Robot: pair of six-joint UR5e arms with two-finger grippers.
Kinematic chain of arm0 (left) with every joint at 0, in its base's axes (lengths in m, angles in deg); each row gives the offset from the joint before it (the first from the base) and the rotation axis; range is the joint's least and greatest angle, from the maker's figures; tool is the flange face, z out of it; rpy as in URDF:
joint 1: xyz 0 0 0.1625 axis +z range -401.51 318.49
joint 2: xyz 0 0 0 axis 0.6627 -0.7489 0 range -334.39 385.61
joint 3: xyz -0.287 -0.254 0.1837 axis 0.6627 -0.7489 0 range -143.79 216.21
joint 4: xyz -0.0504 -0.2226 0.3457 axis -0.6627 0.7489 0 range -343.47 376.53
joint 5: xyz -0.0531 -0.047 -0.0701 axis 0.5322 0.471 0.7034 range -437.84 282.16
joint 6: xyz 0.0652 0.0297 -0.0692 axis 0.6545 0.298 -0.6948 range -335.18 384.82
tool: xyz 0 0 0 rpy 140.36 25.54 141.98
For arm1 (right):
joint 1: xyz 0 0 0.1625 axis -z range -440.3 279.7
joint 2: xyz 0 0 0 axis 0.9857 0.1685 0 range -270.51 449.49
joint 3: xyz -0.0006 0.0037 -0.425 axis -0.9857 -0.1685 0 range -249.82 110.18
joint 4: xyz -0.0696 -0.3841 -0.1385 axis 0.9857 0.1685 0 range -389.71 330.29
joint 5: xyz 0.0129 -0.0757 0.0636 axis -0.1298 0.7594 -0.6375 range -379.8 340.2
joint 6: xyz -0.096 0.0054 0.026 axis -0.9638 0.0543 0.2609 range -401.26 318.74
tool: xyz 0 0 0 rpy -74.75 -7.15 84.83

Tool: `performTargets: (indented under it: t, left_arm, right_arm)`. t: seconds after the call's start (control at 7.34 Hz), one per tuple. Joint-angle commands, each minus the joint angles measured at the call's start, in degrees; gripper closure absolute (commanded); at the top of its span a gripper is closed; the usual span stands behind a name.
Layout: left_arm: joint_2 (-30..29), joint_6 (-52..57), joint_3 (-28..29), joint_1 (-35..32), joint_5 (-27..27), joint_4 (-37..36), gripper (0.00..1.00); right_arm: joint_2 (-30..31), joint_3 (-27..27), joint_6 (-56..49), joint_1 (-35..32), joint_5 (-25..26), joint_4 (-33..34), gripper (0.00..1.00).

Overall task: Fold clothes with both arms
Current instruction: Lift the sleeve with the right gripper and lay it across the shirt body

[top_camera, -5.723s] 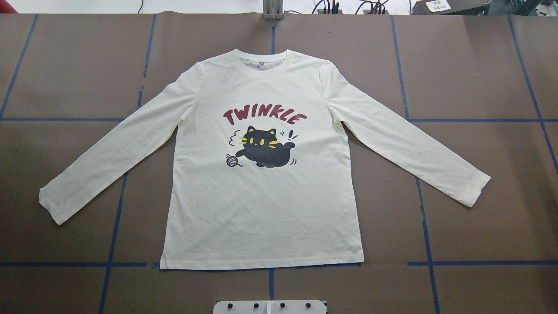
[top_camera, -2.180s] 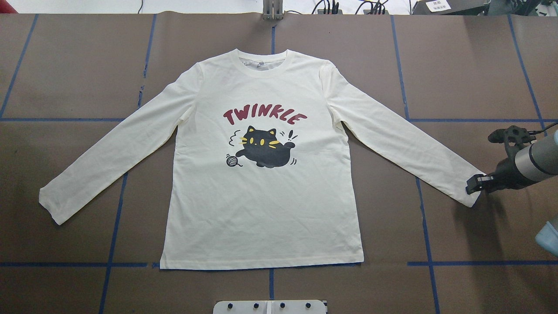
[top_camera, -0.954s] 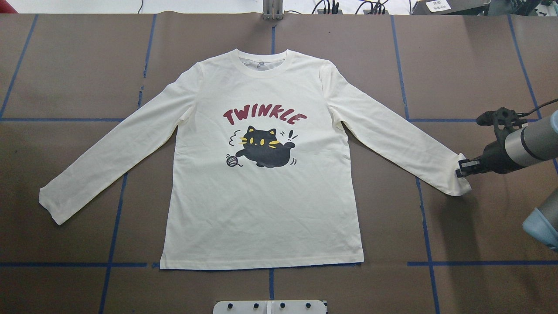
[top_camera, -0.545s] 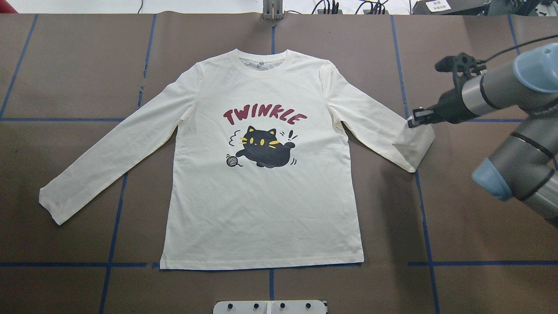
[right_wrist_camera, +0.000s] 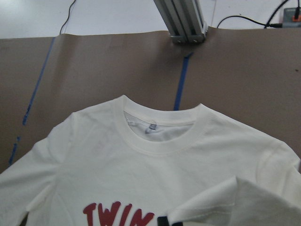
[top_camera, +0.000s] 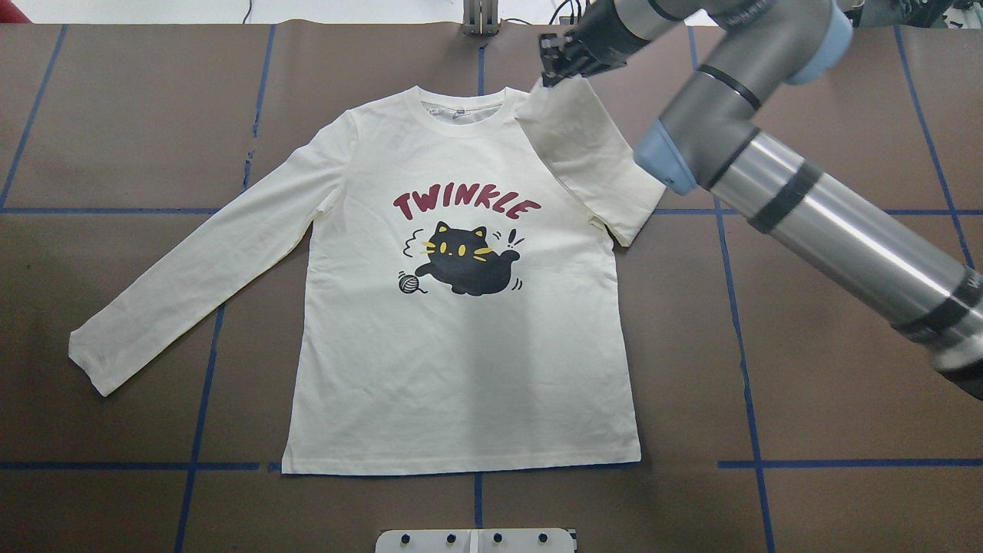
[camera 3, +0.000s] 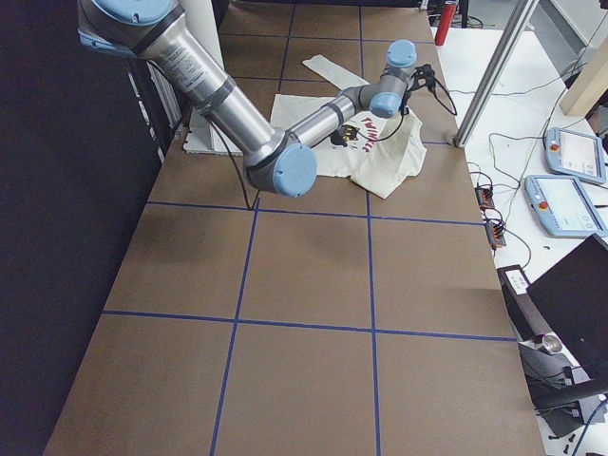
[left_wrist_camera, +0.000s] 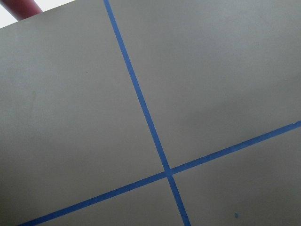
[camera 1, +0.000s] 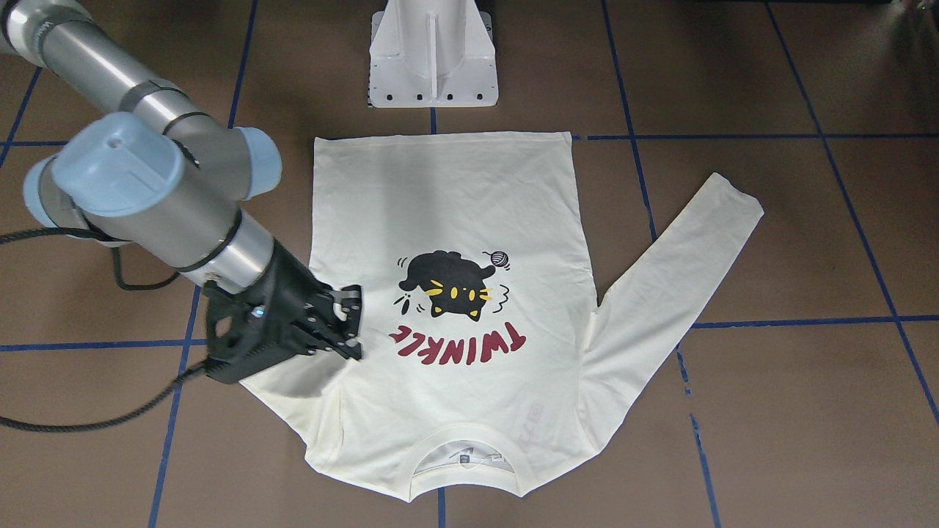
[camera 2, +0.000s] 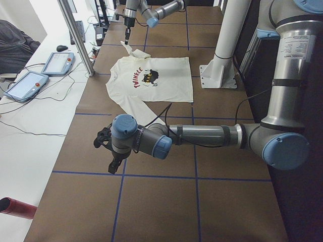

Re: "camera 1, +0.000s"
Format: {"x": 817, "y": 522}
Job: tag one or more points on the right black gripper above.
{"x": 292, "y": 288}

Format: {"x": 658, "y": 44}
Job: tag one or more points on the cream long-sleeve cat shirt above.
{"x": 488, "y": 357}

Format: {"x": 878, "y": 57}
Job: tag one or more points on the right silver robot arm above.
{"x": 159, "y": 172}

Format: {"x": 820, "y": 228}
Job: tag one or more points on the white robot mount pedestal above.
{"x": 432, "y": 54}

